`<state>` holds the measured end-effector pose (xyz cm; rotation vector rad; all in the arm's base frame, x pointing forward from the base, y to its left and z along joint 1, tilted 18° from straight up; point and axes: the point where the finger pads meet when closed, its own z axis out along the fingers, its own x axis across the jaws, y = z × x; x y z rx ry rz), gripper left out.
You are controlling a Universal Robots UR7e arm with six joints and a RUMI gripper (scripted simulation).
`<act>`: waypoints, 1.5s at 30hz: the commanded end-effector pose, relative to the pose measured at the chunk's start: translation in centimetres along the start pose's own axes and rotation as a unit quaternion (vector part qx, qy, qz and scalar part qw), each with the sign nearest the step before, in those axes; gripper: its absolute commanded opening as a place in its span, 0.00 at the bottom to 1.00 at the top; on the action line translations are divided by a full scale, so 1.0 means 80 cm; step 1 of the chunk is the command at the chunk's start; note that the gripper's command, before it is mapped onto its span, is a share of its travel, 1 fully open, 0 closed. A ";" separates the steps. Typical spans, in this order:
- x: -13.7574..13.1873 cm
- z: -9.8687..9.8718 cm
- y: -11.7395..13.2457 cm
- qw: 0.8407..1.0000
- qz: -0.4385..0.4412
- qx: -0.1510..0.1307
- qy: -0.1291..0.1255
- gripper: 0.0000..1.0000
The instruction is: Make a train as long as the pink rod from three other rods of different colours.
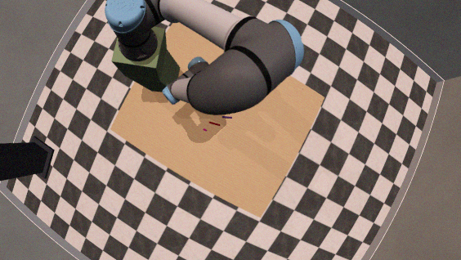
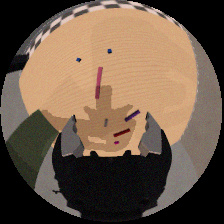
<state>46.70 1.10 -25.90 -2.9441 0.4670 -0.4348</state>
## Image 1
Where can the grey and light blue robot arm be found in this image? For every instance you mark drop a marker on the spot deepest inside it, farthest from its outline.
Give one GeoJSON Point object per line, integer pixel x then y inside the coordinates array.
{"type": "Point", "coordinates": [264, 54]}

